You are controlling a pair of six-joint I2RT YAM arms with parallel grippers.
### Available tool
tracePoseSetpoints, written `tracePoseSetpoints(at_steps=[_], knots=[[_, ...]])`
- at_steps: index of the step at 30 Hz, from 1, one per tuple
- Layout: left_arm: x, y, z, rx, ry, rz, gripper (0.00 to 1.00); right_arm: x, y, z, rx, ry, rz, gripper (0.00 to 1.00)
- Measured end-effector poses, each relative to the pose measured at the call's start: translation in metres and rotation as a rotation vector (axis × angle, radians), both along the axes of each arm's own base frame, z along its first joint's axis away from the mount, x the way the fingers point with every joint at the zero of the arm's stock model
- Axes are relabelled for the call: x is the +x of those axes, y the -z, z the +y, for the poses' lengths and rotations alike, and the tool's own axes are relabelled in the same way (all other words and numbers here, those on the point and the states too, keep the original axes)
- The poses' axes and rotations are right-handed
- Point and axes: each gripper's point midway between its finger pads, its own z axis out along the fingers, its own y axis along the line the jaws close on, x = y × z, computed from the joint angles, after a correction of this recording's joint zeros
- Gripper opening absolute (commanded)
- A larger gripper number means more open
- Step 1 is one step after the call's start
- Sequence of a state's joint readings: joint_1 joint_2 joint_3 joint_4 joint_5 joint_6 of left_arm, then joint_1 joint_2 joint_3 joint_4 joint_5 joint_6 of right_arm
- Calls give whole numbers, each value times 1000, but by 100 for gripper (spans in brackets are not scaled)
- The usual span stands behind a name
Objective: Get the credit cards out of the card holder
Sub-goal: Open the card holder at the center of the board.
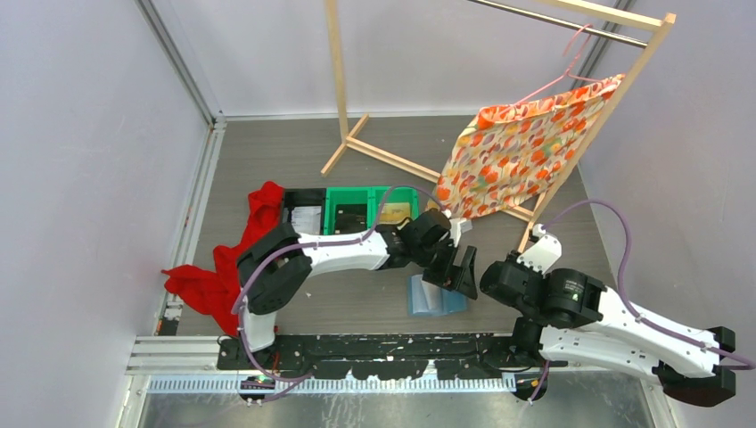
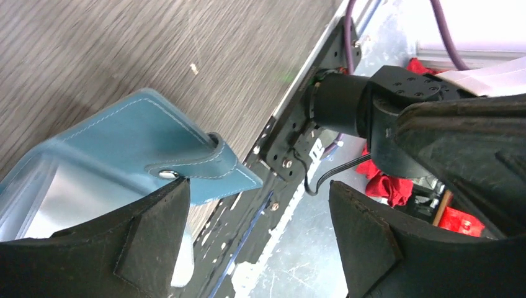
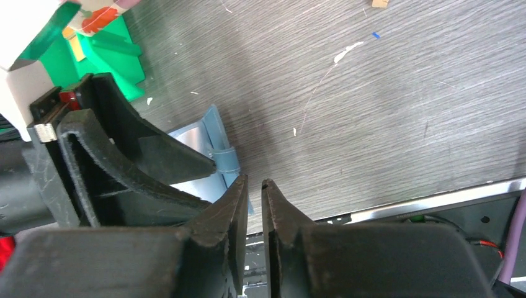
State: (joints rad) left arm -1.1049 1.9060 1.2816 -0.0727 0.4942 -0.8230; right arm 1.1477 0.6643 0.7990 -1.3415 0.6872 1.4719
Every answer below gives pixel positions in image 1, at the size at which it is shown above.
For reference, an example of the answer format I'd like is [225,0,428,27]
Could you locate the black plastic bin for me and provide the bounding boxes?
[281,187,326,235]

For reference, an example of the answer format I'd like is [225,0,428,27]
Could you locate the dark cards stack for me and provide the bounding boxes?
[333,204,368,235]

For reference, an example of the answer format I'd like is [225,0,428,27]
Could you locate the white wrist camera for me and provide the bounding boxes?
[443,210,473,247]
[516,224,563,274]

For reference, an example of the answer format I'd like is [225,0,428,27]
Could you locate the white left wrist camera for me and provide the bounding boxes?
[443,210,473,247]

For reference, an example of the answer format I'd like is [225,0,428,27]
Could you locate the white cards in black bin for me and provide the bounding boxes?
[290,206,322,235]

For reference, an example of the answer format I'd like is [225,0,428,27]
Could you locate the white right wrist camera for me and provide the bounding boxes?
[516,224,563,274]

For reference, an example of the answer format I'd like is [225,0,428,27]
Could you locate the pink wire hanger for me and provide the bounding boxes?
[511,24,598,107]

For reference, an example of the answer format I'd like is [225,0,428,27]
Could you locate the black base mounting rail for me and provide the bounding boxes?
[216,333,544,381]

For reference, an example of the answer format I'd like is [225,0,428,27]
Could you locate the red cloth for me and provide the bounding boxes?
[163,181,284,336]

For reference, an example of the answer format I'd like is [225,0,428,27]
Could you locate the green bin with gold cards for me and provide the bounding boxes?
[367,186,420,226]

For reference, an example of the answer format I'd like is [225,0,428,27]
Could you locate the gold cards stack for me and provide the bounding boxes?
[378,202,412,225]

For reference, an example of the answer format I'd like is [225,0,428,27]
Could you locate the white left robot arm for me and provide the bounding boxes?
[232,209,478,369]

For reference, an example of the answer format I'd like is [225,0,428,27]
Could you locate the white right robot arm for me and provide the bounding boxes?
[480,259,736,407]

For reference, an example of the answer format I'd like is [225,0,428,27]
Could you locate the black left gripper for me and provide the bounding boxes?
[414,240,477,300]

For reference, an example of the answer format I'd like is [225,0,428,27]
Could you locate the floral orange fabric bag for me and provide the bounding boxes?
[435,74,624,218]

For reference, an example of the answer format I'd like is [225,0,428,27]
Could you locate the wooden clothes rack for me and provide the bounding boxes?
[320,1,677,251]

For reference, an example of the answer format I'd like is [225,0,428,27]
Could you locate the blue card holder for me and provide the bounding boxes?
[407,275,468,317]

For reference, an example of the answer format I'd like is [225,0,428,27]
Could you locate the green bin with dark cards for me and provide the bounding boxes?
[323,186,373,235]

